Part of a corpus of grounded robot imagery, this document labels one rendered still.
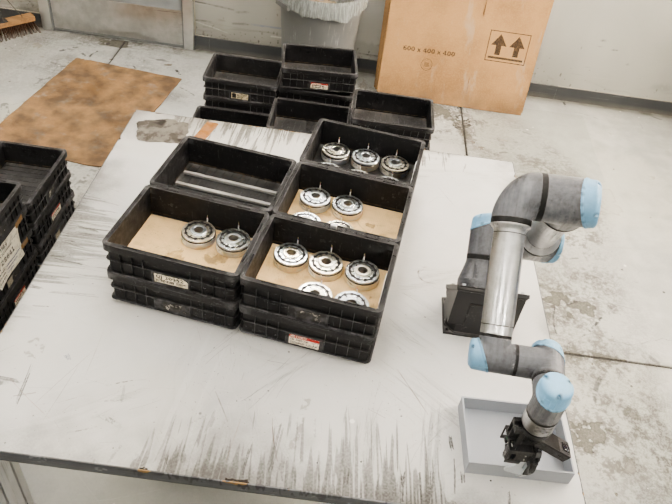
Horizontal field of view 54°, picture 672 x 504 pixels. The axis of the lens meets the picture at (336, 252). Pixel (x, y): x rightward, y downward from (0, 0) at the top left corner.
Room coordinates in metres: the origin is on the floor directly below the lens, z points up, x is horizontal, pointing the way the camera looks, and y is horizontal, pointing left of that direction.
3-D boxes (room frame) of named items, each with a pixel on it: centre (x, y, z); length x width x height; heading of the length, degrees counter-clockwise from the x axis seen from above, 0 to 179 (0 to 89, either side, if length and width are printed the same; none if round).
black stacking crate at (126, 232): (1.45, 0.43, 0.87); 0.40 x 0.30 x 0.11; 82
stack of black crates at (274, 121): (2.91, 0.23, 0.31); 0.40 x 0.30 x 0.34; 91
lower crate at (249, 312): (1.39, 0.03, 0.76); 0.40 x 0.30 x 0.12; 82
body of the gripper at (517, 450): (0.94, -0.51, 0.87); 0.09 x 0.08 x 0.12; 93
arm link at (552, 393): (0.94, -0.52, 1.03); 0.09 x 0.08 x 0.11; 175
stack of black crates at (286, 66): (3.32, 0.24, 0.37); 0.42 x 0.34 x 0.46; 91
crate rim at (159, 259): (1.45, 0.43, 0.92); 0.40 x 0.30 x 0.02; 82
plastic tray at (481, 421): (1.04, -0.54, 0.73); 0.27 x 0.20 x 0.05; 93
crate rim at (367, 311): (1.39, 0.03, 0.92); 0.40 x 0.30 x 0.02; 82
